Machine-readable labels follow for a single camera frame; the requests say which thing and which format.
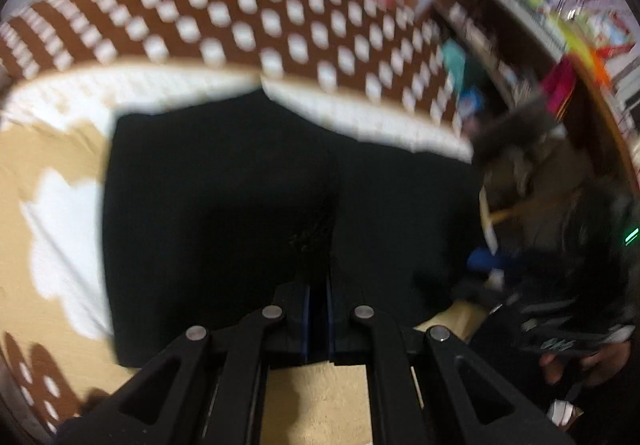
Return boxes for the black pants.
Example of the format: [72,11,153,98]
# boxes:
[102,90,485,367]

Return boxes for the person's right hand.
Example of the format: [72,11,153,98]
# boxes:
[539,341,631,385]

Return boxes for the wooden shelf unit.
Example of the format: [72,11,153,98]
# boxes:
[422,0,639,191]

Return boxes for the teal paper bag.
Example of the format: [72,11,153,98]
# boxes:
[442,38,466,95]

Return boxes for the brown white polka dot blanket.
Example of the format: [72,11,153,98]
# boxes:
[1,0,472,442]

